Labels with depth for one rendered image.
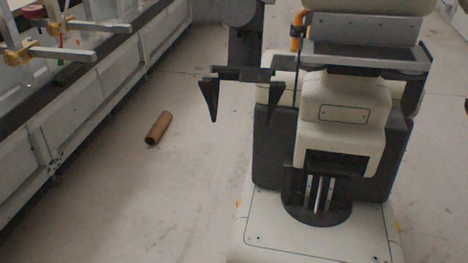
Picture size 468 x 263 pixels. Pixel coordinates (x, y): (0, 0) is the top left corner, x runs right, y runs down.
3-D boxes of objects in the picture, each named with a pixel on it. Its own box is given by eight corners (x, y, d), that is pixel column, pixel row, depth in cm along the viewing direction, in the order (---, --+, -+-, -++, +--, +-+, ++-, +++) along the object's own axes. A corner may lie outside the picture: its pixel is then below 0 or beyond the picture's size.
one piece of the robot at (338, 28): (292, 86, 95) (301, 3, 82) (402, 96, 90) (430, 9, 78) (287, 117, 82) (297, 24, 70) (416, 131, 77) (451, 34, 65)
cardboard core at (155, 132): (171, 110, 239) (155, 136, 215) (173, 121, 243) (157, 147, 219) (160, 110, 240) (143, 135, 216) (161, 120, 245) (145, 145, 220)
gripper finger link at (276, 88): (278, 131, 57) (283, 72, 55) (235, 127, 59) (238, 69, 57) (283, 125, 63) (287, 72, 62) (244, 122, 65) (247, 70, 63)
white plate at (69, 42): (86, 52, 162) (80, 30, 156) (51, 77, 141) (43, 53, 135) (84, 52, 162) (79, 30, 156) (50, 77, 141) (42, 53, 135)
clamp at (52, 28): (77, 26, 154) (74, 14, 151) (59, 37, 143) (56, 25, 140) (65, 26, 155) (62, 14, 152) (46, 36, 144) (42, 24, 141)
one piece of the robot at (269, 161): (257, 170, 176) (266, -6, 128) (373, 186, 167) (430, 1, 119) (245, 221, 149) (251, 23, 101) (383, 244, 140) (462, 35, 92)
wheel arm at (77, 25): (133, 33, 147) (131, 23, 145) (129, 36, 144) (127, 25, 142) (37, 26, 154) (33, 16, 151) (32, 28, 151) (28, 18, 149)
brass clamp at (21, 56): (44, 53, 135) (40, 40, 132) (19, 67, 124) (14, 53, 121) (29, 51, 136) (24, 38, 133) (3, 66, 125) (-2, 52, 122)
